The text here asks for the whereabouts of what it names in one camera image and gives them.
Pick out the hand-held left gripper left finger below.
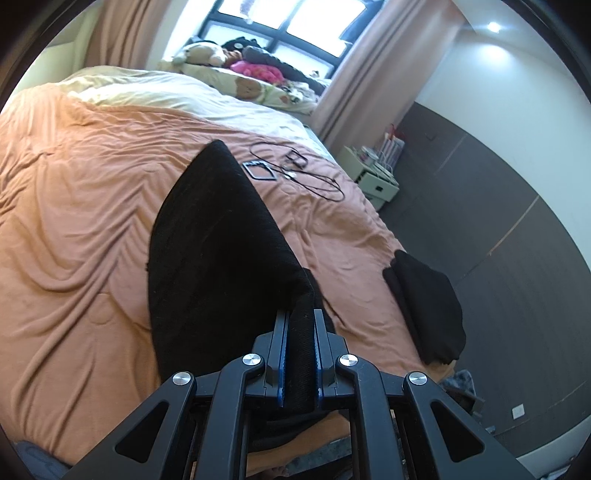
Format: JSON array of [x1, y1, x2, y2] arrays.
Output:
[[60, 310, 291, 480]]

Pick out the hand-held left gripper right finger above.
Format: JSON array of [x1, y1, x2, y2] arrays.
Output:
[[314, 309, 527, 480]]

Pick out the black pants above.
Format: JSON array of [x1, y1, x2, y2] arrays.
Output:
[[148, 140, 352, 450]]

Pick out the crumpled black garment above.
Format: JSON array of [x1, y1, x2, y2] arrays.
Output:
[[382, 249, 467, 365]]

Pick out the grey rug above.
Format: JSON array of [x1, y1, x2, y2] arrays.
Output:
[[438, 369, 485, 416]]

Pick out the light green nightstand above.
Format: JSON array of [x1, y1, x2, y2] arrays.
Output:
[[340, 145, 400, 204]]

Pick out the smartphone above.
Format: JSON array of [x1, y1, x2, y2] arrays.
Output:
[[242, 159, 280, 182]]

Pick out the bed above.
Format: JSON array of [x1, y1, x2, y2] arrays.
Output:
[[0, 66, 458, 480]]

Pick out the bear print cushion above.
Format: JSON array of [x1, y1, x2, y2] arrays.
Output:
[[159, 60, 331, 116]]

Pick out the pink plush garment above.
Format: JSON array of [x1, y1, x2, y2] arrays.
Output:
[[230, 60, 283, 80]]

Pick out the dark grey garment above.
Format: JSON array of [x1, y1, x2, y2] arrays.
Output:
[[242, 45, 331, 86]]

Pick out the beige plush toy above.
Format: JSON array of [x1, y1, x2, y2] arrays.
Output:
[[173, 41, 227, 68]]

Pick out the black framed window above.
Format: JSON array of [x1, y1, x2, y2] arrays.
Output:
[[194, 0, 389, 79]]

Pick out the black cable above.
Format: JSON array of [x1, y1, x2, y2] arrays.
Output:
[[249, 142, 345, 202]]

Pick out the white wire rack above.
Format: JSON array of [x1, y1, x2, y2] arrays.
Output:
[[376, 124, 407, 167]]

